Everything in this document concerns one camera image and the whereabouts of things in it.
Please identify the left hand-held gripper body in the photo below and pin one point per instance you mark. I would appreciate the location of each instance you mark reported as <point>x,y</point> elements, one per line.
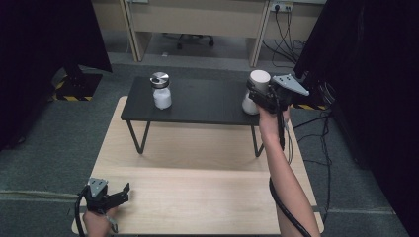
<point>97,194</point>

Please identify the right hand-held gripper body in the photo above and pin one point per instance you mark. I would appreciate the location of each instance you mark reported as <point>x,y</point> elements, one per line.
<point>283,94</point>

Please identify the black shelf with metal legs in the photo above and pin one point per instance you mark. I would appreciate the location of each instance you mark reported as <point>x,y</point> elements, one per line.
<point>197,98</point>

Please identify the person's right hand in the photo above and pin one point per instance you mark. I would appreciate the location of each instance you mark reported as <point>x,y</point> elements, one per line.
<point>271,123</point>

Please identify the black stand base striped tape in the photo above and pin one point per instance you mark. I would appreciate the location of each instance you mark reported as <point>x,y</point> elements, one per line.
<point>308,107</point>
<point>82,85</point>

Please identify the office chair base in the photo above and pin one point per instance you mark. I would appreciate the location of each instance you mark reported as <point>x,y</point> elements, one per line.
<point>210,41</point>

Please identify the light wooden desk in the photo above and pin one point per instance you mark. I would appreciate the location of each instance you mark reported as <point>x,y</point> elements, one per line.
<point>197,19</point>

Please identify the glass jar with silver lid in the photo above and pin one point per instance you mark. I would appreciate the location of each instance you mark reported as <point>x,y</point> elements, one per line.
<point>162,97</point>

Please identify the black curtain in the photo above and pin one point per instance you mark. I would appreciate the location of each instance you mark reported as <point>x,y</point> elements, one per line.
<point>378,98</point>
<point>39,49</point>

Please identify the white wall power outlet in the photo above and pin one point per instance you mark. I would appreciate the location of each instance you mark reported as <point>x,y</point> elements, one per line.
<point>281,6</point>

